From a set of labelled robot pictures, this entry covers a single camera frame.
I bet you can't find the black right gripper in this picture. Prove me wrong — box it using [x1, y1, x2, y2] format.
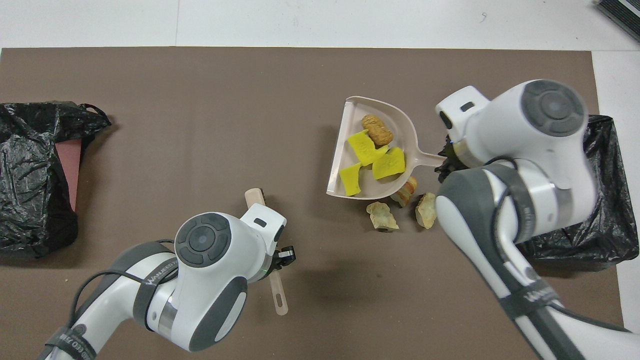
[435, 135, 468, 183]

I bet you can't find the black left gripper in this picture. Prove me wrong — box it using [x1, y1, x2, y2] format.
[260, 245, 297, 281]

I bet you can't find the beige hand brush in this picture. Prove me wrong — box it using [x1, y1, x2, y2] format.
[244, 188, 289, 317]

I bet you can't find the orange striped foam chunk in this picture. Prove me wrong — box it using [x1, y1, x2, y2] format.
[391, 177, 418, 208]

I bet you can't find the beige plastic dustpan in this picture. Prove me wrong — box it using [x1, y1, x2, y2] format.
[326, 96, 447, 200]

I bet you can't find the pale beige foam chunk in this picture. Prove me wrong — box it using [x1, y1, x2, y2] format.
[366, 201, 400, 232]
[414, 192, 438, 230]

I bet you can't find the yellow sponge piece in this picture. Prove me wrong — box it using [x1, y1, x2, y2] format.
[339, 162, 363, 197]
[372, 147, 406, 180]
[347, 130, 390, 167]

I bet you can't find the brown cork lump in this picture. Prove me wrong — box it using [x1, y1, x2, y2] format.
[361, 114, 394, 146]

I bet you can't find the black bag lined bin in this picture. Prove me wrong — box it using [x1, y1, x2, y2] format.
[515, 115, 640, 266]

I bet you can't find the brown table mat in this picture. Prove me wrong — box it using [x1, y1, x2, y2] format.
[0, 47, 627, 360]

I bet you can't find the dark grey ribbed device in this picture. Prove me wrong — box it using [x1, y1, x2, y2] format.
[596, 0, 640, 28]

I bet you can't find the black bag with pink box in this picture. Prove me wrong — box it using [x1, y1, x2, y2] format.
[0, 101, 113, 259]

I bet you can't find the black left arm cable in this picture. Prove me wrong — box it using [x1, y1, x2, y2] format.
[70, 270, 176, 326]

